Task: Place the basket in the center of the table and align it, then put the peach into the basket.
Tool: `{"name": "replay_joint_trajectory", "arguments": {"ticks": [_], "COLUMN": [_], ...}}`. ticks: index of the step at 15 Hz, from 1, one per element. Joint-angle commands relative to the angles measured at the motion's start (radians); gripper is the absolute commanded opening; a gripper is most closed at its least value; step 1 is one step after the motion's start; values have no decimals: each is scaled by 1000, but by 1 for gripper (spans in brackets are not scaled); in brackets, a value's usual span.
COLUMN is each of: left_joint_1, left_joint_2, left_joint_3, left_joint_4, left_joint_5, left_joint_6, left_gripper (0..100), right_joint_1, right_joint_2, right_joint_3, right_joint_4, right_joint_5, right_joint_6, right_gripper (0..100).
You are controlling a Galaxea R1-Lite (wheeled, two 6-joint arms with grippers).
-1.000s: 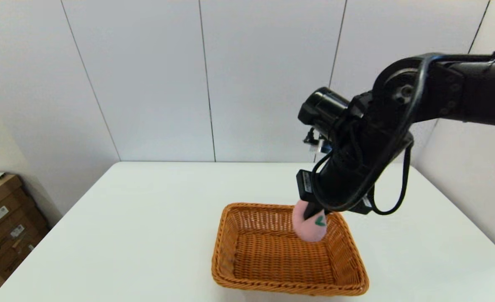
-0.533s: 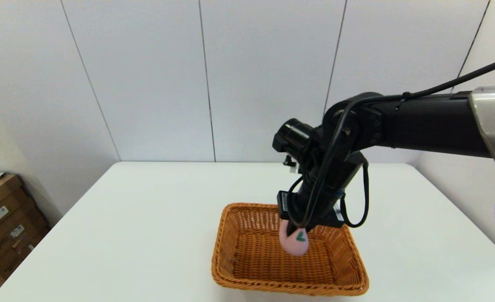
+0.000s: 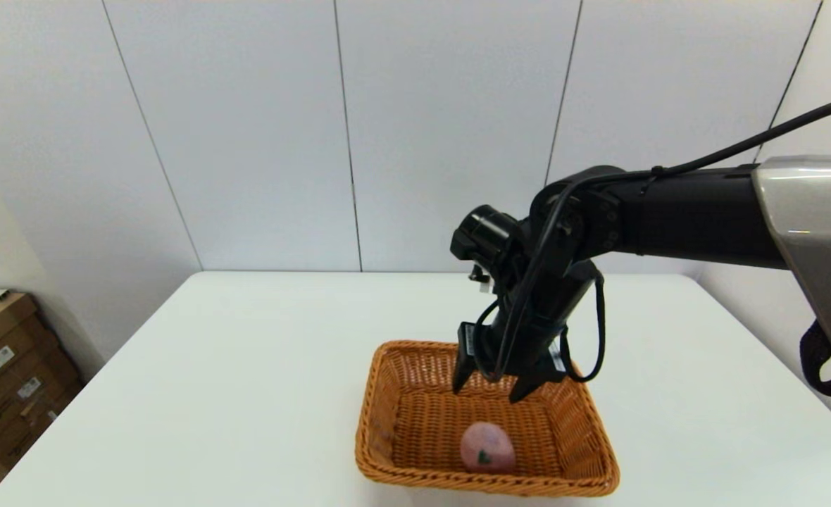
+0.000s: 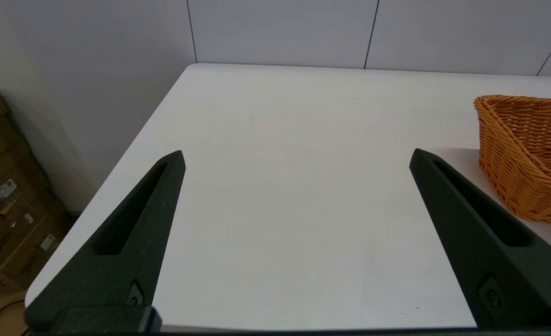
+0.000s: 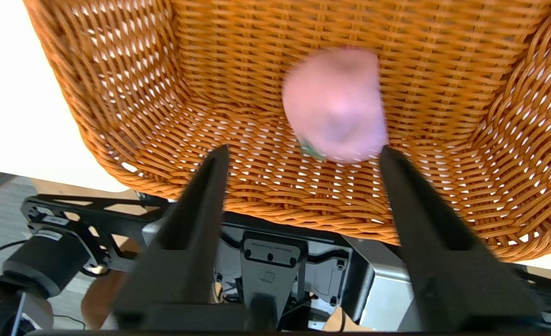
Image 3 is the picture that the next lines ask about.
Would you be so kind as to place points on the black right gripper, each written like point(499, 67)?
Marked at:
point(542, 317)

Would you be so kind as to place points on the pink toy peach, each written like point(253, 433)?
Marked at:
point(489, 443)

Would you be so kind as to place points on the orange woven wicker basket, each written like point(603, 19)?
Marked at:
point(422, 422)

